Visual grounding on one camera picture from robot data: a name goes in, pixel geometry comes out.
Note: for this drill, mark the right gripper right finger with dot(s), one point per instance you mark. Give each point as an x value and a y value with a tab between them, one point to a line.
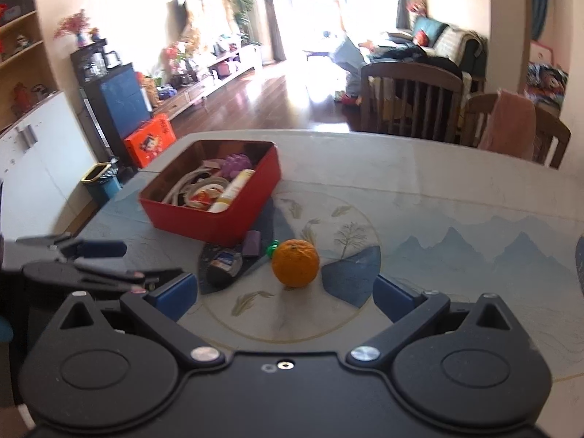
413	315

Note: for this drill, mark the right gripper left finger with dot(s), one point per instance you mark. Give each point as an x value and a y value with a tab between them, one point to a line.
158	312

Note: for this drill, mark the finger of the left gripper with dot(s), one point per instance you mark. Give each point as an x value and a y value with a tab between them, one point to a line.
99	249
74	277

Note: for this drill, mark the black floss container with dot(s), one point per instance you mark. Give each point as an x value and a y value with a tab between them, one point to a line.
224	268

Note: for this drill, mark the purple eraser block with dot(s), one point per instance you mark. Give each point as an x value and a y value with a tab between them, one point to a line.
251	246

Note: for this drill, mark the white frame sunglasses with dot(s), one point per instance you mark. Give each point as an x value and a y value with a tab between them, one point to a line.
179	194

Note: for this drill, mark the green push pin piece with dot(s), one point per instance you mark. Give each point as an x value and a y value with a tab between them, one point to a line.
271	248

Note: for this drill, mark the orange fruit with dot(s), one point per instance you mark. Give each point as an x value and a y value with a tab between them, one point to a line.
295	263

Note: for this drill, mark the white yellow vitamin bottle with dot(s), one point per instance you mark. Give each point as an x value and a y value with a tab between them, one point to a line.
227	197

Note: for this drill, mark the clear tape roll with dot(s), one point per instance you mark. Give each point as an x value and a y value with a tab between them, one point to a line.
218	183

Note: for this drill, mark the purple spiky toy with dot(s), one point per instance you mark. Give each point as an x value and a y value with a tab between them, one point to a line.
234	164

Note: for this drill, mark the red candy wrapper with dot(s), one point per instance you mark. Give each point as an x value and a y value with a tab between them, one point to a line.
203	198

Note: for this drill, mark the pink ridged plastic box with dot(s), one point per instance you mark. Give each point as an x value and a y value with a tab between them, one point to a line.
213	164

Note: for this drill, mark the teal waste bin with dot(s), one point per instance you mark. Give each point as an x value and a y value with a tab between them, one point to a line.
102	183

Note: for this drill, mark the white sideboard cabinet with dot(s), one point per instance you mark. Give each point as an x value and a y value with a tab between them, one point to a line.
44	156

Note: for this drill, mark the red metal tin box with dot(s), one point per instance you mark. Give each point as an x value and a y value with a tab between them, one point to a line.
223	228

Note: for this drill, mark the orange gift box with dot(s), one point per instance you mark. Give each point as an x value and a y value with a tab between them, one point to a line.
150	140

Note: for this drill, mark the blue front dark cabinet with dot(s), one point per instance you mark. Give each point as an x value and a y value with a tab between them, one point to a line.
111	93

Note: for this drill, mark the low wooden tv console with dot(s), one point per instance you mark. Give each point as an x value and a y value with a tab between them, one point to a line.
217	73

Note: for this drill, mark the pink towel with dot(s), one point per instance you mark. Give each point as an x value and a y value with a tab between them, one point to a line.
510	128

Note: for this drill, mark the wooden chair with towel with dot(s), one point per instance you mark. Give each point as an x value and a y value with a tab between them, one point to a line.
551	135

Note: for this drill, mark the dark wooden dining chair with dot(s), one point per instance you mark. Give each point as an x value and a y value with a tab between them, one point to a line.
410	100

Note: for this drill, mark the light blue paper bag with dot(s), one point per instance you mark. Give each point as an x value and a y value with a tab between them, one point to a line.
349	58

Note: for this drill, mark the green sofa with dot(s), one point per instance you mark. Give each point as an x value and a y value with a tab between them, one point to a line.
467	49

